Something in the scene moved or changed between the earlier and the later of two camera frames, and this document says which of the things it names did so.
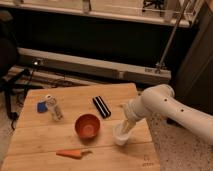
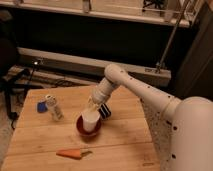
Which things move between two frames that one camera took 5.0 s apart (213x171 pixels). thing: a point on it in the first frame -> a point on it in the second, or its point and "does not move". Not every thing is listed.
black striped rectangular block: x=101 y=106 does not move
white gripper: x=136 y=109 -> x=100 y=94
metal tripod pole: x=159 y=66 does not move
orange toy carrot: x=73 y=153 does not move
